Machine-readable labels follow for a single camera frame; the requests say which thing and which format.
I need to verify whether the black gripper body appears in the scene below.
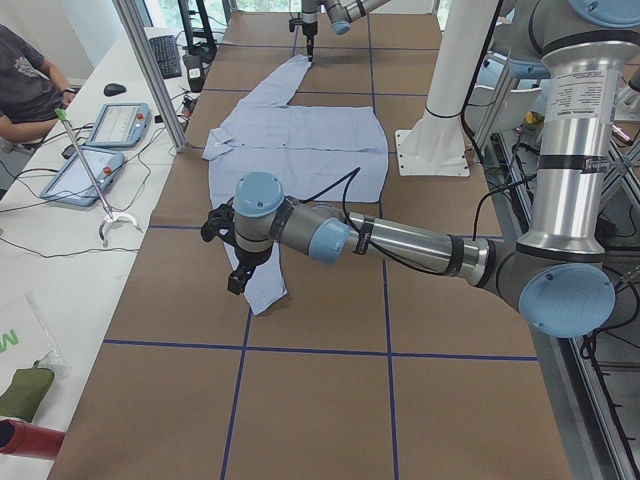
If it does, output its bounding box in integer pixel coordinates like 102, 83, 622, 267
300, 9, 318, 37
200, 199, 235, 246

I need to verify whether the light blue striped shirt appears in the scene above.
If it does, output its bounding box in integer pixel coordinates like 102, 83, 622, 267
201, 53, 389, 317

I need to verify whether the silver reacher grabber stick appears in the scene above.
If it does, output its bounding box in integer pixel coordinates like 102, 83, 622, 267
55, 108, 142, 248

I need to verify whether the black handheld device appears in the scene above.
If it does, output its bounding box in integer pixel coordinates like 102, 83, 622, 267
182, 54, 206, 93

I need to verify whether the far blue teach pendant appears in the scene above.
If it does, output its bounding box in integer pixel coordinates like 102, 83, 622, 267
86, 103, 150, 149

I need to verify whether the blue teach pendant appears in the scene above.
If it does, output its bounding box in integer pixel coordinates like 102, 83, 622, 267
40, 146, 125, 207
86, 103, 150, 149

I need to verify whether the black keyboard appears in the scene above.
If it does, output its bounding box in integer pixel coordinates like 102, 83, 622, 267
148, 35, 182, 79

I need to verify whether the near blue teach pendant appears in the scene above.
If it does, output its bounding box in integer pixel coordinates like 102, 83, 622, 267
40, 146, 125, 207

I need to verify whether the black computer mouse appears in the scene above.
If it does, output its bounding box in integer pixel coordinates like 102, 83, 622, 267
103, 83, 127, 97

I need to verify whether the white plastic bag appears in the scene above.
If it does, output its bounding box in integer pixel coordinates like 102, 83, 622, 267
1, 295, 68, 387

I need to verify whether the seated person in grey shirt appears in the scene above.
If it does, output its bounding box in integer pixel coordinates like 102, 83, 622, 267
1, 26, 76, 144

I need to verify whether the olive green cloth pouch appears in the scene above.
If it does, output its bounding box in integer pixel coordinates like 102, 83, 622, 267
1, 367, 55, 422

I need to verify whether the red cylinder object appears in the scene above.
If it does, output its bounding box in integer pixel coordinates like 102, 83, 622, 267
1, 419, 65, 460

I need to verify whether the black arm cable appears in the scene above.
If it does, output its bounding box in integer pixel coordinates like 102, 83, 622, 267
299, 167, 451, 276

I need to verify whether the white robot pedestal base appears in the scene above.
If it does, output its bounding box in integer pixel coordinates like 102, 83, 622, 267
396, 0, 500, 178

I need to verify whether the aluminium frame post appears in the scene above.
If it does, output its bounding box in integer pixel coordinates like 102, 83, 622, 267
112, 0, 187, 153

